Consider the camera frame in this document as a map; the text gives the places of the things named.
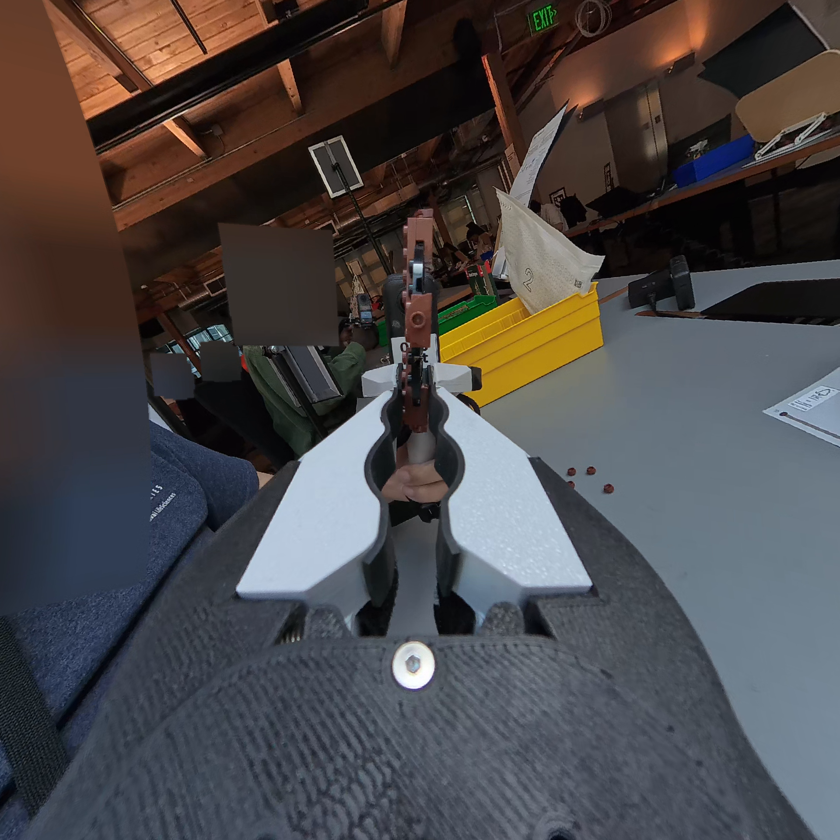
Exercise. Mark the blue plastic bin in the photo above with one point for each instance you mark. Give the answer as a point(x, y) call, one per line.
point(715, 161)

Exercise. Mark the white instruction booklet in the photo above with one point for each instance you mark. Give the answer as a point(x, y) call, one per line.
point(814, 407)

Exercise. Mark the green plastic bin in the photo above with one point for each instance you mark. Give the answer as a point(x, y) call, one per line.
point(466, 315)

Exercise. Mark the beige board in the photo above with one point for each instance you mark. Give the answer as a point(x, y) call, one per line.
point(787, 92)

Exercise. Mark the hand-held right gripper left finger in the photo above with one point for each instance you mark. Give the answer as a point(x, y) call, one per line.
point(315, 525)

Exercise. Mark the white framed light panel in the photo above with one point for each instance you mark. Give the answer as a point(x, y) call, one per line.
point(328, 164)

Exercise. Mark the grey desk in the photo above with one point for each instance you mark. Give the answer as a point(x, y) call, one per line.
point(689, 525)

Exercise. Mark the grey flat panel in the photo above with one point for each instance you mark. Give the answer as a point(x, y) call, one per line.
point(308, 374)

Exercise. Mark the brown black brick assembly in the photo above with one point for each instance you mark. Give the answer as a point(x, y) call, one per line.
point(418, 315)

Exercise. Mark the person's left hand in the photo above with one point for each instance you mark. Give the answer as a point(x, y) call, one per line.
point(413, 484)

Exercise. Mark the white printed paper sheet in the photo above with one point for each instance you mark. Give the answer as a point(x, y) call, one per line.
point(541, 151)

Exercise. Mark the yellow plastic bin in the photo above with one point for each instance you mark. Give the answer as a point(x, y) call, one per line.
point(525, 341)

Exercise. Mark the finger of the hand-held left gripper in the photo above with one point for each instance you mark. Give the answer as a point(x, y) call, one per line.
point(453, 377)
point(380, 382)

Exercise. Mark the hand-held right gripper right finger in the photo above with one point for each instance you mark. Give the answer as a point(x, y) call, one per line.
point(518, 525)

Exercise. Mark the white numbered paper bag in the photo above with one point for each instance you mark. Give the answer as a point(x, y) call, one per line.
point(544, 262)

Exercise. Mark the green exit sign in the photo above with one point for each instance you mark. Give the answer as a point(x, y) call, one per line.
point(543, 18)

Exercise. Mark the person in navy shirt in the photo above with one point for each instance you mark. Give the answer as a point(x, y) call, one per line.
point(184, 499)

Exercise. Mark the green red carton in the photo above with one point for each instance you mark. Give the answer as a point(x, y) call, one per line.
point(480, 279)

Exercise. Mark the black power adapter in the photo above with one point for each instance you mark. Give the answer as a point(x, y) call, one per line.
point(646, 289)

